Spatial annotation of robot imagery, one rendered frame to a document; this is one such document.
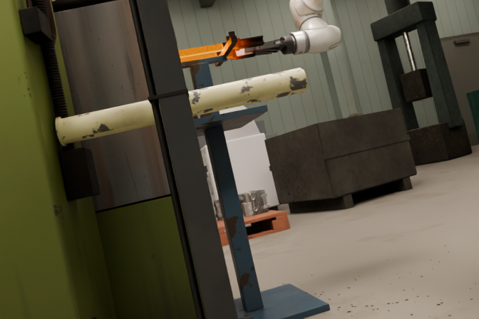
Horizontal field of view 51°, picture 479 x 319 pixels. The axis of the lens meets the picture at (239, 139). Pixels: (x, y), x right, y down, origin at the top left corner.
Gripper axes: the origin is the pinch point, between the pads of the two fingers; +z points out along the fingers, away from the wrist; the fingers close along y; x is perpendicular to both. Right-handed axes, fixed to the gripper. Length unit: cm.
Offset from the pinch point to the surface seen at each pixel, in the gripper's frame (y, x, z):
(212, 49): -13.6, -0.6, 15.3
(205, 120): -32.0, -27.3, 26.9
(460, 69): 645, 56, -621
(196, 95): -99, -31, 41
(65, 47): -72, -10, 62
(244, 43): -13.1, -0.3, 3.0
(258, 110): -32.3, -27.5, 9.6
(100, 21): -74, -6, 53
